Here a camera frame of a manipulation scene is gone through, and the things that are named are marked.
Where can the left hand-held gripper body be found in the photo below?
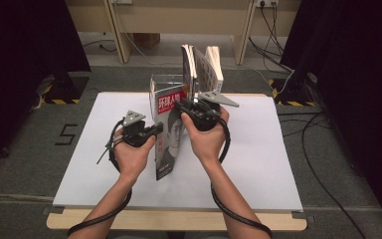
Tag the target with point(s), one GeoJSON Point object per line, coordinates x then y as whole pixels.
{"type": "Point", "coordinates": [134, 134]}

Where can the white wall socket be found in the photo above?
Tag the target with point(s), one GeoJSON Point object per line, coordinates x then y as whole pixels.
{"type": "Point", "coordinates": [268, 2]}

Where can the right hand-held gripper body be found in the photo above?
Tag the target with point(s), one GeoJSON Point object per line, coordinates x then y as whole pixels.
{"type": "Point", "coordinates": [205, 116]}

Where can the person's left hand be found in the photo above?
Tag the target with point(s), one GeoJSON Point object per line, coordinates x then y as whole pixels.
{"type": "Point", "coordinates": [131, 159]}

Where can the black stand base striped tape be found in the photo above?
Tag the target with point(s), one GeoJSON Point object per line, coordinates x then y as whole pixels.
{"type": "Point", "coordinates": [291, 91]}
{"type": "Point", "coordinates": [66, 89]}

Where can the white magazine with picture grid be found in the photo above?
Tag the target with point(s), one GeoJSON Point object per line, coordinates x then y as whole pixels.
{"type": "Point", "coordinates": [209, 73]}

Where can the clear acrylic book rack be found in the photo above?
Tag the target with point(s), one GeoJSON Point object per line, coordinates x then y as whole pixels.
{"type": "Point", "coordinates": [169, 81]}

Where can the person's right hand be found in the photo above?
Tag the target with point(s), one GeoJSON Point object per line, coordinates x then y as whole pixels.
{"type": "Point", "coordinates": [209, 146]}

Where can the white foam board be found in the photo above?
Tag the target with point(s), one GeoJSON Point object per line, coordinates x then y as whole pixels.
{"type": "Point", "coordinates": [262, 149]}

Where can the beige office desk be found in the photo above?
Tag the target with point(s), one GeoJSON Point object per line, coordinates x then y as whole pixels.
{"type": "Point", "coordinates": [179, 16]}

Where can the portrait cover magazine red label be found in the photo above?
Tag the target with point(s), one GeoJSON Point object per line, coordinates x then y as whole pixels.
{"type": "Point", "coordinates": [170, 149]}

